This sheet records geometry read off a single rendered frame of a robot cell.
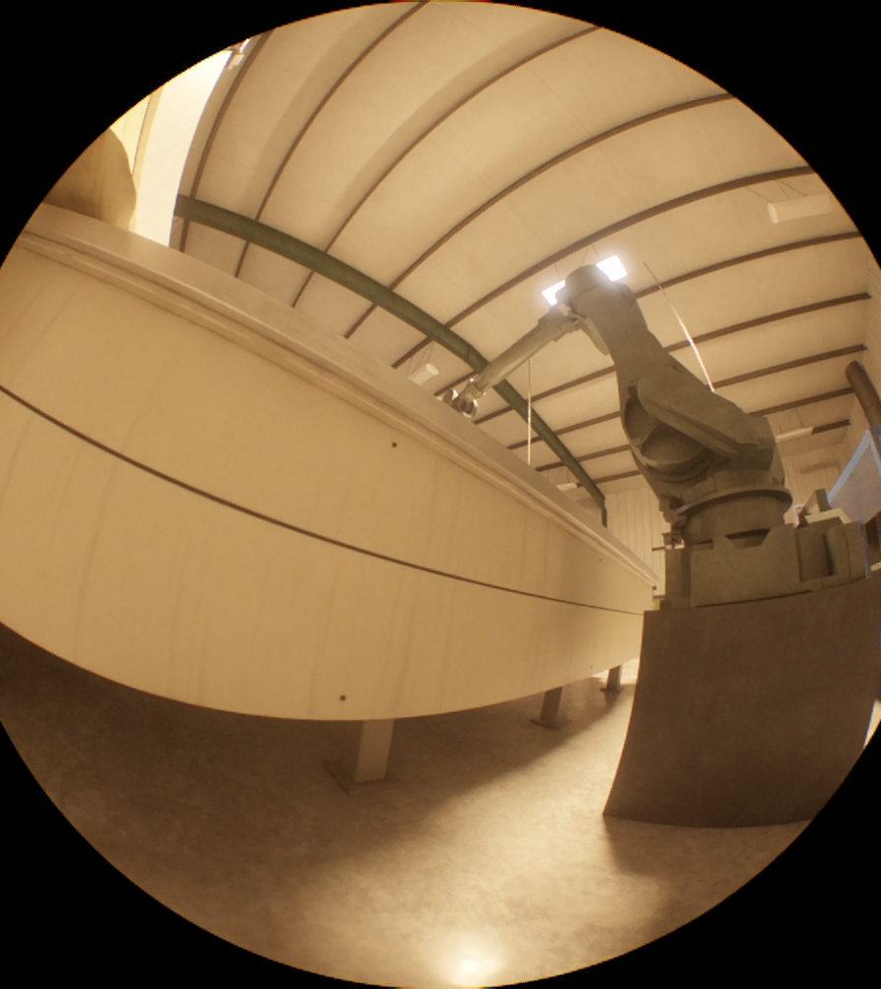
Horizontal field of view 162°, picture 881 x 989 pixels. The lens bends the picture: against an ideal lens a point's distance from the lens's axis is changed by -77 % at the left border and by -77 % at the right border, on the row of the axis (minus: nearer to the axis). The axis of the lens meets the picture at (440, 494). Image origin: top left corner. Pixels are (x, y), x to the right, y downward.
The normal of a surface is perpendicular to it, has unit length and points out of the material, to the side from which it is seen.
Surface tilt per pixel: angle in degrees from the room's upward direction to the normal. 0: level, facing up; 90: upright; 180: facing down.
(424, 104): 169
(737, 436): 90
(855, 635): 90
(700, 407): 90
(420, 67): 176
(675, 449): 90
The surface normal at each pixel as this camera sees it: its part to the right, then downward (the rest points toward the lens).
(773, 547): -0.71, -0.36
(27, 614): 0.67, -0.17
